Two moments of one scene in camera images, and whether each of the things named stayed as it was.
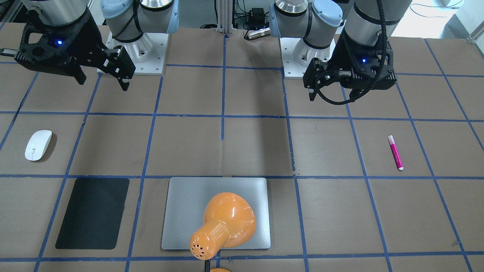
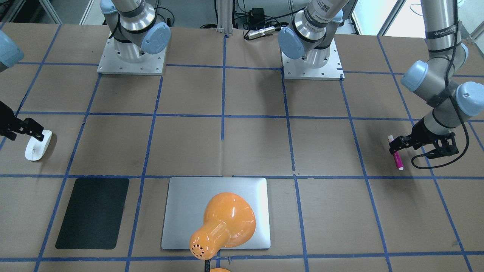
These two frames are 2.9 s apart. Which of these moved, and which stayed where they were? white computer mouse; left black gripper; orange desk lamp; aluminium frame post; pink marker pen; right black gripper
Moved: left black gripper; right black gripper
Stayed: pink marker pen; aluminium frame post; orange desk lamp; white computer mouse
